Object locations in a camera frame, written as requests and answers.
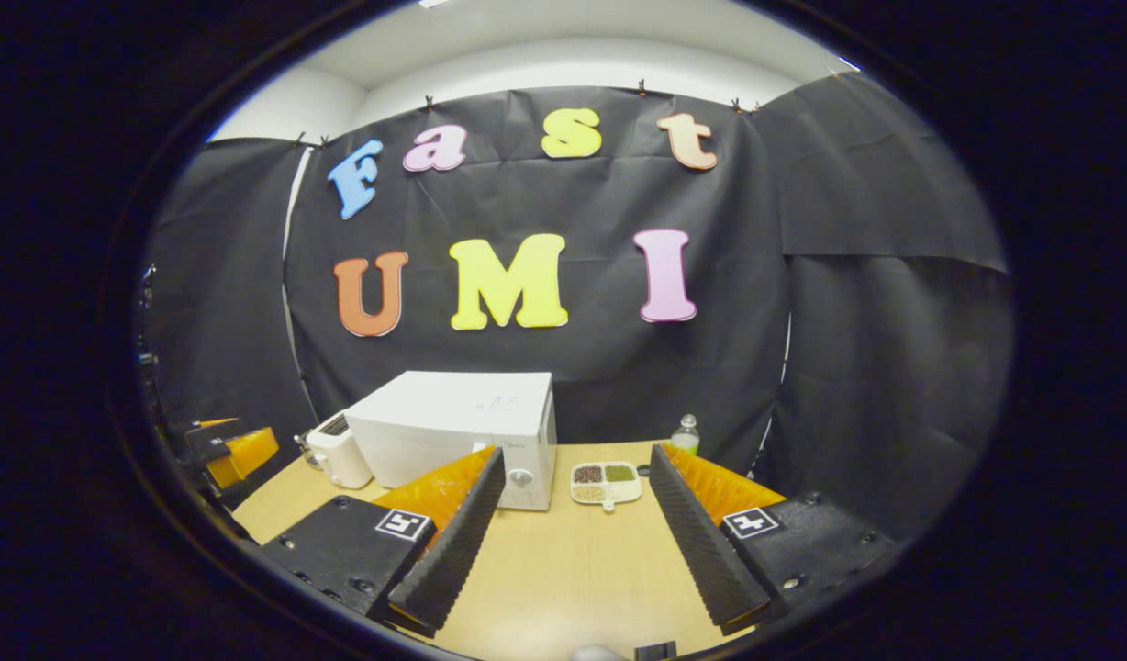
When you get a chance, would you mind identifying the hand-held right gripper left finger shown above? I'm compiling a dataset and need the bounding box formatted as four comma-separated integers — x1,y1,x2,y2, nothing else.
262,446,507,634

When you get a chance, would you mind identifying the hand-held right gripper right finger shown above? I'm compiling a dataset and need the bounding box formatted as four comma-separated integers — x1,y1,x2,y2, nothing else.
649,444,898,634

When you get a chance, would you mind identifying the white microwave oven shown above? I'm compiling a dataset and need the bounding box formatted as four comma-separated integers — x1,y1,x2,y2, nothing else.
345,370,558,512

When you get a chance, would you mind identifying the white toaster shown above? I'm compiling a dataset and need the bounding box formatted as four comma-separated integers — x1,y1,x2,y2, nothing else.
305,410,374,490

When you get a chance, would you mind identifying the white divided bean tray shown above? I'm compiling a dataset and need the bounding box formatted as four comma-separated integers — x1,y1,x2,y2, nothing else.
570,461,643,513

